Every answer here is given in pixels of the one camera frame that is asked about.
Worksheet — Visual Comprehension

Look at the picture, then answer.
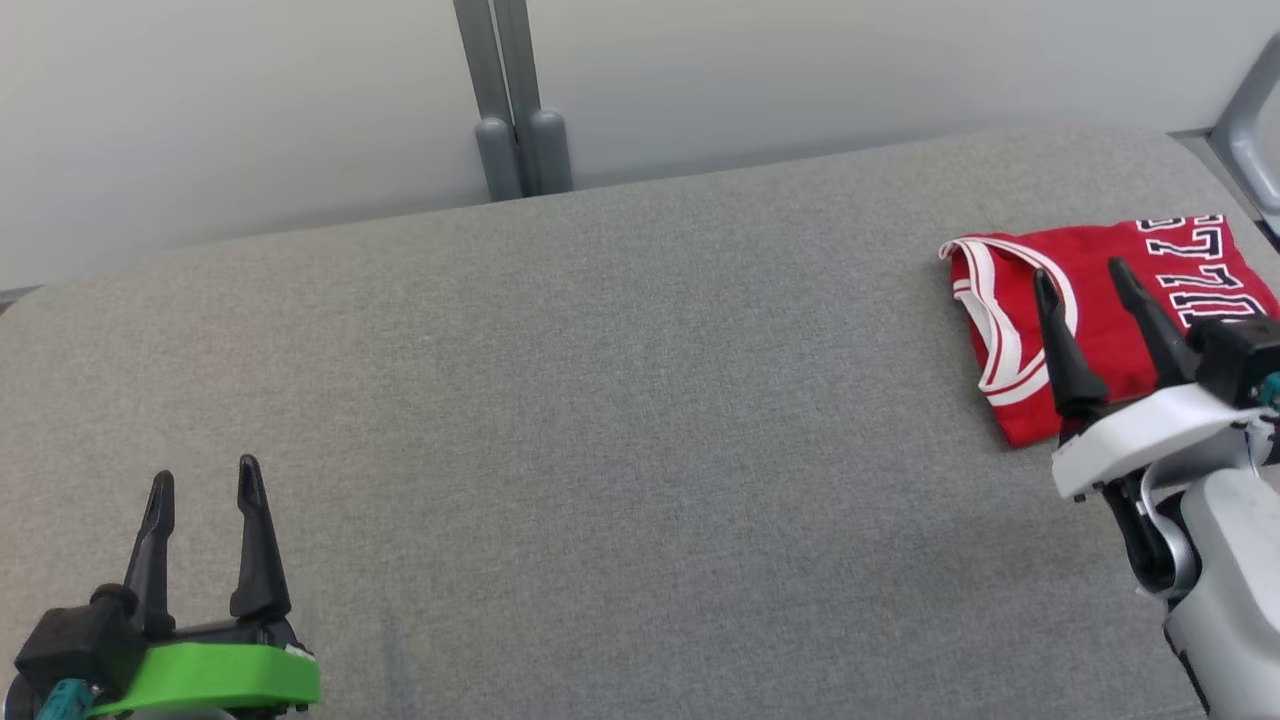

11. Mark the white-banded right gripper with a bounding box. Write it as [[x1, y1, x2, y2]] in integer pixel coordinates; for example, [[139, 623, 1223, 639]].
[[1032, 258, 1276, 502]]

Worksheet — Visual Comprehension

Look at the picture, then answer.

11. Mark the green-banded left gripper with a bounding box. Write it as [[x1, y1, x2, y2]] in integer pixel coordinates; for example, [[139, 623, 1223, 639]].
[[84, 455, 323, 719]]

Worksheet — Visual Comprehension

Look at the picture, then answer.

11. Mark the red basketball jersey white trim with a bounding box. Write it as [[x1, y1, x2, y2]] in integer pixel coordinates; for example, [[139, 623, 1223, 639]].
[[937, 213, 1280, 450]]

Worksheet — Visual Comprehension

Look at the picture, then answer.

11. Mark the grey fabric sofa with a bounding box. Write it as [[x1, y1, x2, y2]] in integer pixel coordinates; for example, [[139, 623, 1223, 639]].
[[0, 125, 1280, 720]]

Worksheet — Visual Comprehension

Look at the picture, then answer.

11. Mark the grey metal frame corner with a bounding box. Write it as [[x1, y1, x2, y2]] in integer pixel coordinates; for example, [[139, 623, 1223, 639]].
[[1207, 35, 1280, 237]]

